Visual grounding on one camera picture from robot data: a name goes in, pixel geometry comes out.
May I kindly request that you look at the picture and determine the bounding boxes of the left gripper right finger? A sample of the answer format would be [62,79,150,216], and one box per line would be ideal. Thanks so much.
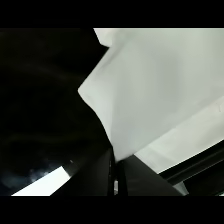
[116,154,185,197]

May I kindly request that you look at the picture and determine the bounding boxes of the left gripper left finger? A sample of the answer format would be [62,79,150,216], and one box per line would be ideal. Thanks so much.
[49,147,115,197]

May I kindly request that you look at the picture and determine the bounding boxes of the white shirt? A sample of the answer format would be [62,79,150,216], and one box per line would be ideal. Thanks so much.
[77,28,224,197]

